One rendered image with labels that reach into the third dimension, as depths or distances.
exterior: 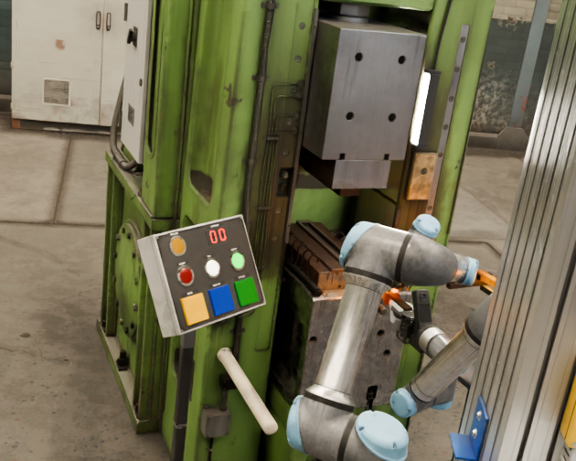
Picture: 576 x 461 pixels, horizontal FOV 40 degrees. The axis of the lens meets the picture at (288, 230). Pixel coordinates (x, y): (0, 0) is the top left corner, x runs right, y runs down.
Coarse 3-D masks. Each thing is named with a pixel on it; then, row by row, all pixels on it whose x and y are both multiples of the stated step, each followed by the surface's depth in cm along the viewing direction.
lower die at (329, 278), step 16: (320, 224) 298; (304, 240) 281; (336, 240) 284; (304, 256) 269; (320, 256) 268; (336, 256) 267; (304, 272) 267; (320, 272) 258; (336, 272) 260; (320, 288) 260; (336, 288) 262
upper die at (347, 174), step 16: (304, 160) 265; (320, 160) 254; (336, 160) 244; (352, 160) 246; (368, 160) 248; (384, 160) 251; (320, 176) 254; (336, 176) 246; (352, 176) 248; (368, 176) 251; (384, 176) 253
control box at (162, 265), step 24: (240, 216) 235; (144, 240) 213; (168, 240) 214; (192, 240) 220; (240, 240) 233; (144, 264) 215; (168, 264) 212; (192, 264) 218; (168, 288) 211; (192, 288) 216; (168, 312) 212; (240, 312) 227; (168, 336) 214
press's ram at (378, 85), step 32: (320, 32) 240; (352, 32) 230; (384, 32) 234; (416, 32) 244; (320, 64) 241; (352, 64) 234; (384, 64) 238; (416, 64) 242; (320, 96) 241; (352, 96) 238; (384, 96) 242; (320, 128) 242; (352, 128) 242; (384, 128) 246
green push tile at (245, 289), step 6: (234, 282) 227; (240, 282) 228; (246, 282) 230; (252, 282) 232; (240, 288) 228; (246, 288) 230; (252, 288) 231; (240, 294) 228; (246, 294) 229; (252, 294) 231; (240, 300) 227; (246, 300) 229; (252, 300) 230; (258, 300) 232; (240, 306) 227
